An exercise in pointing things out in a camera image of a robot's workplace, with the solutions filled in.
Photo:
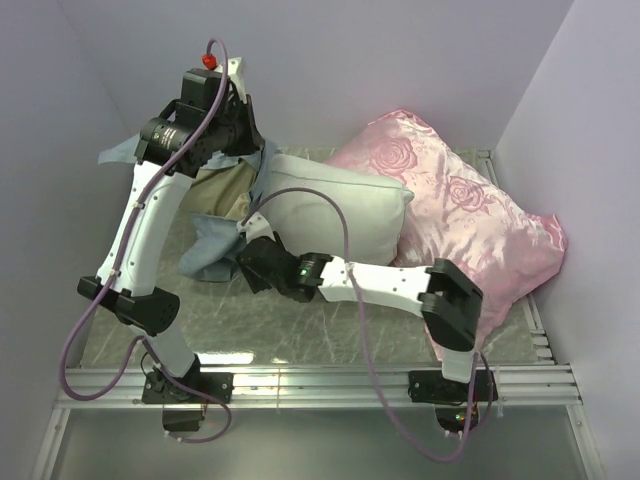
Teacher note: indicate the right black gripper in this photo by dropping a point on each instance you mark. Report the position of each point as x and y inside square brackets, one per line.
[256, 281]

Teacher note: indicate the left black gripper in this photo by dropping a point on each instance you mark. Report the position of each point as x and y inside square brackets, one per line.
[254, 141]

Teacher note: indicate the green beige patchwork pillowcase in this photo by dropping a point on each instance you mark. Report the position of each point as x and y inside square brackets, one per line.
[221, 195]

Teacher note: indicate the white pillow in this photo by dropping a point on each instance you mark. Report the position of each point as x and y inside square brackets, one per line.
[328, 208]

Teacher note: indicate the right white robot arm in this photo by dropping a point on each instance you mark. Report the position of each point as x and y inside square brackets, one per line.
[441, 294]

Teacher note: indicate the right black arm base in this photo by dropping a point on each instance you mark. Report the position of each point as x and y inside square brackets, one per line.
[449, 397]

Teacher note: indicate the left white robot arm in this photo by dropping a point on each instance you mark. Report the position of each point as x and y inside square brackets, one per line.
[213, 114]

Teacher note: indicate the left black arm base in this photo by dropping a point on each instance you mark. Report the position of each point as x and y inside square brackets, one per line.
[185, 402]

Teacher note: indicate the pink rose satin pillow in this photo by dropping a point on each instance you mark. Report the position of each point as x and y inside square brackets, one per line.
[458, 214]

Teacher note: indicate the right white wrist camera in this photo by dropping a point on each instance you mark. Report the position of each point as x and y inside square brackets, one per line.
[255, 227]

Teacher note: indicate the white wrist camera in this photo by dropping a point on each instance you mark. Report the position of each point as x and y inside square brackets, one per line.
[255, 227]
[235, 71]

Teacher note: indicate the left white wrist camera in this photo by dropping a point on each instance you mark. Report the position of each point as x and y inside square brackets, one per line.
[235, 71]

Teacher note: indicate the aluminium front rail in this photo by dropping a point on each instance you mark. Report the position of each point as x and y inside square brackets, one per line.
[347, 387]

